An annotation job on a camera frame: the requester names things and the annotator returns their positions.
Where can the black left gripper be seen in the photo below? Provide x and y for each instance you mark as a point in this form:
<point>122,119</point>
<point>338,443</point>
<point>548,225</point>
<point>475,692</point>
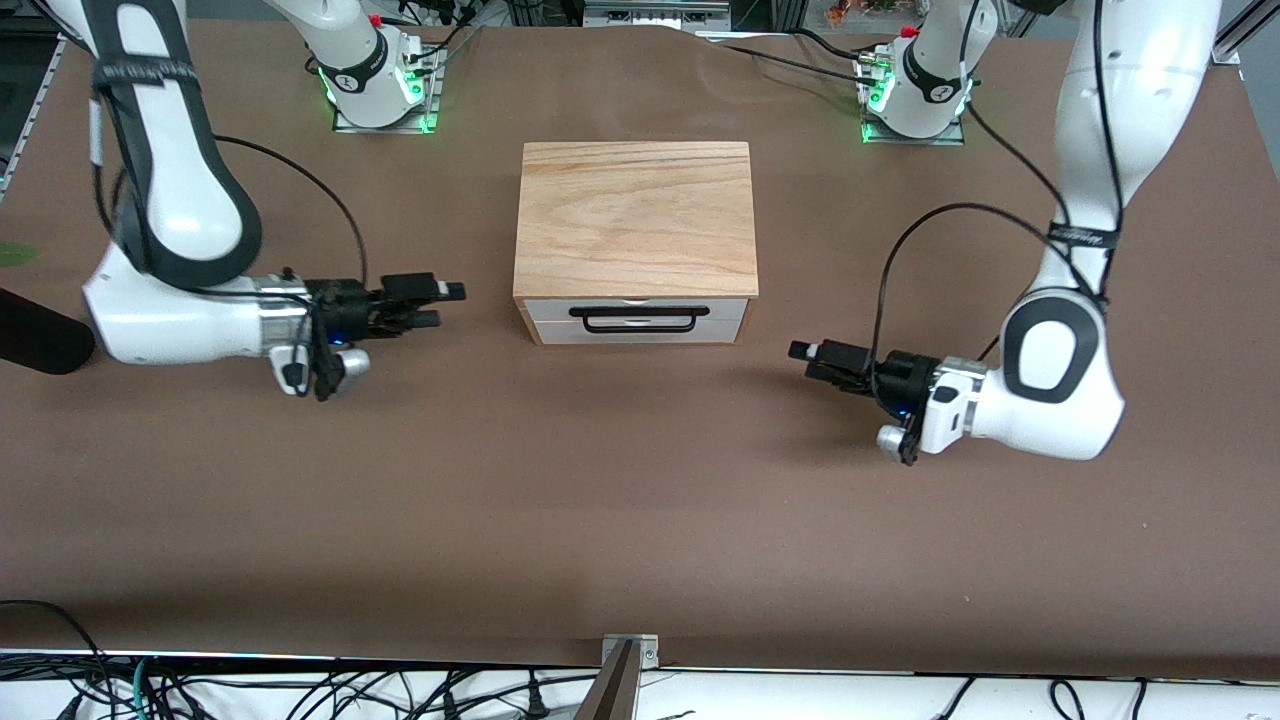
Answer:
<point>897,376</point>

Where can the aluminium corner profile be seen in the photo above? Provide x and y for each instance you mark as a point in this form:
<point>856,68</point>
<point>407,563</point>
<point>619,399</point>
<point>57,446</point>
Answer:
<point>1235,35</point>

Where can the light wooden drawer cabinet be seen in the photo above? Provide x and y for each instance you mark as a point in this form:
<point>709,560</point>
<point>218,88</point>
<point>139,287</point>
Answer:
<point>635,215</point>

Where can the silver metal bracket plate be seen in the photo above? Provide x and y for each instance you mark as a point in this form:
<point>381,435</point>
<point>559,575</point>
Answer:
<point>647,647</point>

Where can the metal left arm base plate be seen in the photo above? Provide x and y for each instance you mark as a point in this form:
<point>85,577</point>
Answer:
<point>950,138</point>

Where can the brown table cover sheet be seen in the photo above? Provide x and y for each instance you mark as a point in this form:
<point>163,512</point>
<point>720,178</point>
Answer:
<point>640,520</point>

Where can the black rounded cylinder object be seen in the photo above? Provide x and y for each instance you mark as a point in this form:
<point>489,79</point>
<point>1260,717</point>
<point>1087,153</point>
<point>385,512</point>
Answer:
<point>40,340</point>

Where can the wooden drawer with white front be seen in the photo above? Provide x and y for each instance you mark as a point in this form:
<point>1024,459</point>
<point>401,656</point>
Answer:
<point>545,309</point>

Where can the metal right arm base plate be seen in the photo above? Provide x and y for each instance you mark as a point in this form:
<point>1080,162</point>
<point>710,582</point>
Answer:
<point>345,124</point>

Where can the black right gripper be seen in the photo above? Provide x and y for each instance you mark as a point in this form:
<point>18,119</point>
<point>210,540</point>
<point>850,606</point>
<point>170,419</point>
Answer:
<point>340,304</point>

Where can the aluminium frame rail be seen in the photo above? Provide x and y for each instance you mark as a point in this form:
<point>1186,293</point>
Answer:
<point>655,12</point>

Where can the grey metal strut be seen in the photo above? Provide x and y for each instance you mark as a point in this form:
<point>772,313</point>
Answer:
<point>612,690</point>

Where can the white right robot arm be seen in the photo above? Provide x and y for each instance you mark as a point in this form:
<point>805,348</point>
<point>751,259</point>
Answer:
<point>170,200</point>

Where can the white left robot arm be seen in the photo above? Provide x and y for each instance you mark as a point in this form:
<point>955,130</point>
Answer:
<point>1100,150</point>

